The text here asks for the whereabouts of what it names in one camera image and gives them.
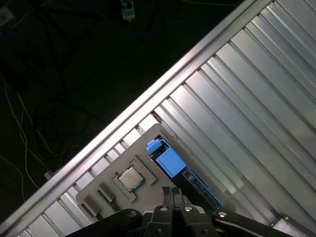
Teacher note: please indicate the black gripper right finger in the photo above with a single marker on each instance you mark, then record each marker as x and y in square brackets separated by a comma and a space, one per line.
[190, 222]

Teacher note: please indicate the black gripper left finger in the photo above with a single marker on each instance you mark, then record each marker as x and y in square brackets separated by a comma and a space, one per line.
[160, 222]

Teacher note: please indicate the hard disk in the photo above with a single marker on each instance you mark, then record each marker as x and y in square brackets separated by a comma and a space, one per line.
[170, 164]

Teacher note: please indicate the silver CPU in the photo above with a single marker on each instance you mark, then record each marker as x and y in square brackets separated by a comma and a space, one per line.
[130, 179]

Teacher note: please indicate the grey parts rack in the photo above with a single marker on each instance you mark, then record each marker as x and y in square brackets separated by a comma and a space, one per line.
[138, 150]

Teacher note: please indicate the white power strip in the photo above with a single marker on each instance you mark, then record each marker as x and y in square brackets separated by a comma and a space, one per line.
[128, 11]

